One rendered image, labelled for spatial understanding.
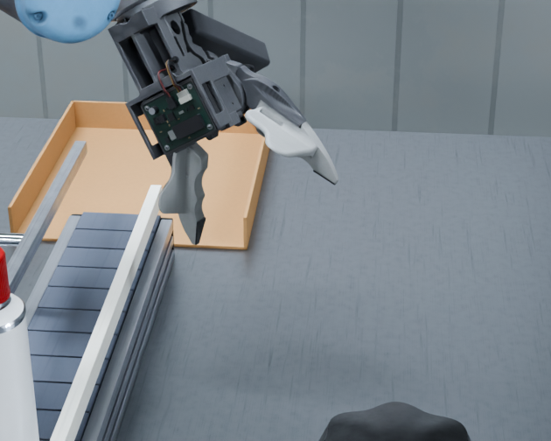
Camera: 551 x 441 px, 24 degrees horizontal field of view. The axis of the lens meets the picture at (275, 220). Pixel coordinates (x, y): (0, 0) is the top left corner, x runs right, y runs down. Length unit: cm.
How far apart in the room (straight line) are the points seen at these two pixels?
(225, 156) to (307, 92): 114
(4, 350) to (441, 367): 46
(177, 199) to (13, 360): 27
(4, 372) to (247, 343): 38
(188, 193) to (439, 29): 153
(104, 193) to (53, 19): 62
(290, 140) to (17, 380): 31
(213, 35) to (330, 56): 158
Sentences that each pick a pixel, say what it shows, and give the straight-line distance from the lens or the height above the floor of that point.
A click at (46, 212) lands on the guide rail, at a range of 119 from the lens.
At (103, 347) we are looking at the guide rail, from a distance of 108.
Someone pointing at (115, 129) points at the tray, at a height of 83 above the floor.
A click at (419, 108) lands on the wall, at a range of 266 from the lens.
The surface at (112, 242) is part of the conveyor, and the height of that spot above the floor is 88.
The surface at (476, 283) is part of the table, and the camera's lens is 133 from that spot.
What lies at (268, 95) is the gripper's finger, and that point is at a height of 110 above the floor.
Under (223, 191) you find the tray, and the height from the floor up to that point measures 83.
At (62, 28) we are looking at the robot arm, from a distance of 90.
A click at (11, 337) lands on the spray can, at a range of 88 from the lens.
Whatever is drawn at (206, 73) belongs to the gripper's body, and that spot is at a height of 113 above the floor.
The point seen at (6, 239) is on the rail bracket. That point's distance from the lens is 115.
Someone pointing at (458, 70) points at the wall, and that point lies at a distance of 262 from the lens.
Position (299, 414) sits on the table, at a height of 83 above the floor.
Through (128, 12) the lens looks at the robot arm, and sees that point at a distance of 106.
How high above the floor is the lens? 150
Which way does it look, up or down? 28 degrees down
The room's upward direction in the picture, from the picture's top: straight up
